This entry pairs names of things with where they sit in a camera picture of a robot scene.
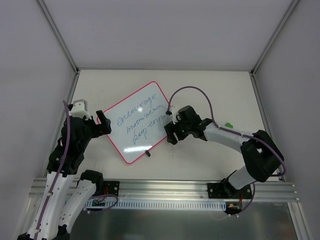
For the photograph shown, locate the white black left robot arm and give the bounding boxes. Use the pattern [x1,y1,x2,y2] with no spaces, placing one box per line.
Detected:
[18,109,111,240]

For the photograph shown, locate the white slotted cable duct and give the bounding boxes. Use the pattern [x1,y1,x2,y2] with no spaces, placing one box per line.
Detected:
[82,199,228,211]

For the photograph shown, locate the black whiteboard stand clip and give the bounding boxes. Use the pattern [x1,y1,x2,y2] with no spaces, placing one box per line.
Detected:
[144,150,151,157]

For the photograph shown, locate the aluminium corner frame post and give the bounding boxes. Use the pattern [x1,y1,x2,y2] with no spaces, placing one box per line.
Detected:
[249,0,301,76]

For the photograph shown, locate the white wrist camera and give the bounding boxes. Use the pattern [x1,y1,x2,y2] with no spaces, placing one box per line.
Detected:
[166,105,181,125]
[67,99,91,121]

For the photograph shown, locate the pink framed whiteboard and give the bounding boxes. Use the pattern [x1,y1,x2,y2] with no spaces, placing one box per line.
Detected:
[103,81,169,165]

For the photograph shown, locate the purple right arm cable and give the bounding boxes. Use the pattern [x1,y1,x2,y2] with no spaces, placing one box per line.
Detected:
[168,86,287,211]

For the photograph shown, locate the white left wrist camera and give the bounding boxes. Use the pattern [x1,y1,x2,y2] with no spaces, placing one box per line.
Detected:
[67,99,91,121]

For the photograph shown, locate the green bone shaped eraser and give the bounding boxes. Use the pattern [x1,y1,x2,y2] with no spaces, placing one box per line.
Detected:
[224,122,234,129]

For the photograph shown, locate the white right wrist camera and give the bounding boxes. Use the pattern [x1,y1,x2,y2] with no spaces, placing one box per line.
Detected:
[166,105,181,125]

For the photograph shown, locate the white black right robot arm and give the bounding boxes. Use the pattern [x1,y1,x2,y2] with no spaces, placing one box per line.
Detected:
[164,105,284,198]

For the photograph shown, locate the aluminium mounting rail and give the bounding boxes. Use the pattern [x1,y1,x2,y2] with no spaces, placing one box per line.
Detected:
[28,177,300,203]

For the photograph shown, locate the left aluminium corner post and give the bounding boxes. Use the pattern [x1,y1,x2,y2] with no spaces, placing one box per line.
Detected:
[35,0,79,74]

